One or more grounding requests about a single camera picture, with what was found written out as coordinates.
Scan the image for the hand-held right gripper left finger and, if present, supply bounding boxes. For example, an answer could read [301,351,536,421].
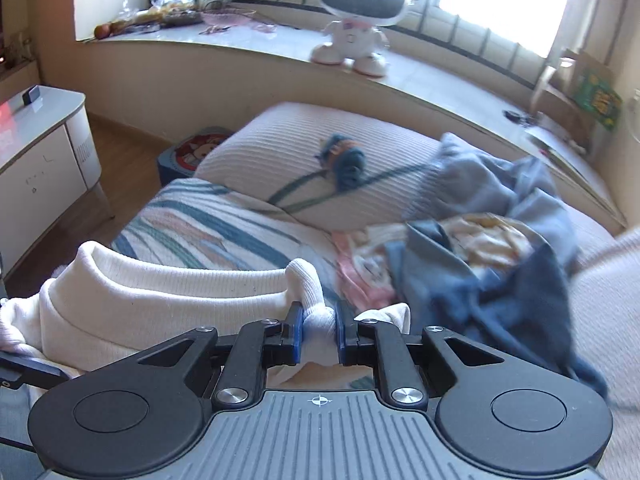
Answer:
[139,301,305,409]

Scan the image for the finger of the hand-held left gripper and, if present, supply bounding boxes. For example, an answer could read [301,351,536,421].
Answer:
[0,350,71,391]

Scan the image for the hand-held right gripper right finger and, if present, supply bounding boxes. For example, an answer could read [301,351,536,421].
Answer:
[335,301,505,406]

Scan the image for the dark blue pants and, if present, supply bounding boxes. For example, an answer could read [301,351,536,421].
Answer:
[387,220,608,401]

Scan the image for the white ribbed sweater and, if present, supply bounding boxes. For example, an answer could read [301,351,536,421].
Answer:
[0,241,413,386]

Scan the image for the pink printed garment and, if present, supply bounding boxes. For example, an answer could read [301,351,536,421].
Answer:
[332,230,401,311]

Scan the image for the small blue plush toy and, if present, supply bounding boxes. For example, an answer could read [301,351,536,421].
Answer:
[315,132,367,192]

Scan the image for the cream printed garment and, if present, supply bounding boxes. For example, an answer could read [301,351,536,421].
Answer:
[365,212,546,266]

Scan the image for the beige striped pillow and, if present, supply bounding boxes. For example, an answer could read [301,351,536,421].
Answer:
[195,101,451,233]

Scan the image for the white cabinet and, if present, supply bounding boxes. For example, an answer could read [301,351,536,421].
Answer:
[0,85,108,281]

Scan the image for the blue cartoon storage box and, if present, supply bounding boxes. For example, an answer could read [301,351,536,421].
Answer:
[157,127,236,188]

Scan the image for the light blue sweatshirt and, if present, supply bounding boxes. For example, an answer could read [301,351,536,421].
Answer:
[405,132,581,281]

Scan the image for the white robot toy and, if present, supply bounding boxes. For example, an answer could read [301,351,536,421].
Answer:
[310,0,411,78]

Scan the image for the black window railing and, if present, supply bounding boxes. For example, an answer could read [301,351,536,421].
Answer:
[147,0,556,91]

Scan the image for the cardboard box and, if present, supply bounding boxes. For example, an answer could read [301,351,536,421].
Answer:
[532,50,601,156]

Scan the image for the pink glass bowl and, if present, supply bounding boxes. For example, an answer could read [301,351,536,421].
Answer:
[202,7,258,28]

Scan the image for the green printed box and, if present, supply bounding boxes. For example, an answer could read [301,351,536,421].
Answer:
[572,65,623,131]

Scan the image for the plastic wrapped snacks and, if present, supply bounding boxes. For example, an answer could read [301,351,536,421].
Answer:
[112,0,203,31]

